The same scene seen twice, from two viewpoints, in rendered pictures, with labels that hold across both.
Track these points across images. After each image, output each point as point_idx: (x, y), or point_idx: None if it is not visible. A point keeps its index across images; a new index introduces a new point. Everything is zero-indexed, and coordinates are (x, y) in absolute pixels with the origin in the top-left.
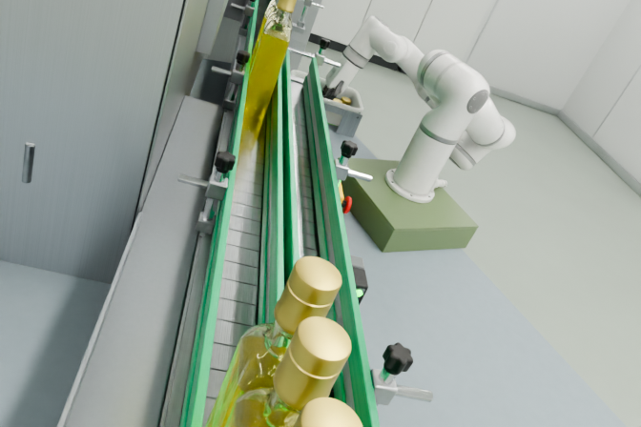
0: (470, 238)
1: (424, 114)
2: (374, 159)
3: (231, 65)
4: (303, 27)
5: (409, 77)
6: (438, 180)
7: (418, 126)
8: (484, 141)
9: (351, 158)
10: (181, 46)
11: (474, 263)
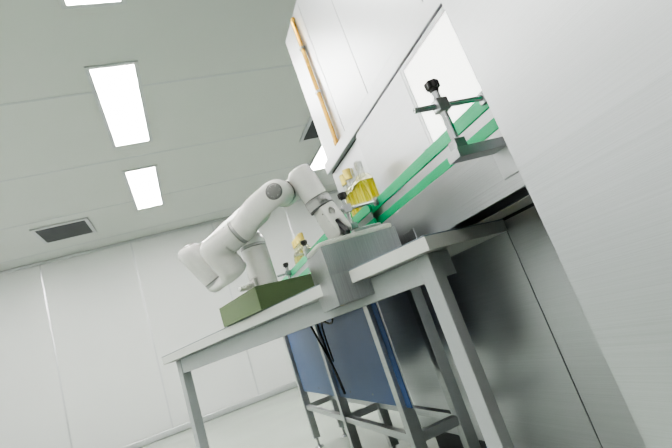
0: (222, 319)
1: (263, 237)
2: (291, 278)
3: (469, 224)
4: (454, 149)
5: (261, 221)
6: (247, 283)
7: (266, 245)
8: None
9: (307, 274)
10: None
11: (221, 329)
